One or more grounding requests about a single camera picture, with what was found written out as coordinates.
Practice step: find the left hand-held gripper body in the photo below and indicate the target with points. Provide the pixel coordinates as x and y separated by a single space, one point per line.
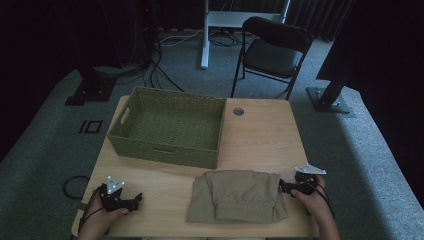
111 199

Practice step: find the dark curtain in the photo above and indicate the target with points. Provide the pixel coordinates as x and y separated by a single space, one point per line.
320 16

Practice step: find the khaki pants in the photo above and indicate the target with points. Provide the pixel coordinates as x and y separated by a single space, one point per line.
240 196

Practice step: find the white metal stand frame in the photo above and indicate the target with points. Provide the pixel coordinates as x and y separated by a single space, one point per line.
233 18

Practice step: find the black stand with base plate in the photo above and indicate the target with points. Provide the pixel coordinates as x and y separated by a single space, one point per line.
93 90
328 100

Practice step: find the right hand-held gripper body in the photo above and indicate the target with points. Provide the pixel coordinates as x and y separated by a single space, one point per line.
305 185

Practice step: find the black folding chair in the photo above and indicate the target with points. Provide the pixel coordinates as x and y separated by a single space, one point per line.
271 56

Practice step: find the person's left hand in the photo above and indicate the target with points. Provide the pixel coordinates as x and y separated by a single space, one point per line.
96 218

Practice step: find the grey table grommet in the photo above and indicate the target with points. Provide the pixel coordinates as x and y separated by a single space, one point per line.
238 111

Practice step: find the green woven basket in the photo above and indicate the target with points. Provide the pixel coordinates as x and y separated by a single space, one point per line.
166 157

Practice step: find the person's right hand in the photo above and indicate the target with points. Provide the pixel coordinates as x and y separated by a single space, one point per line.
316 205

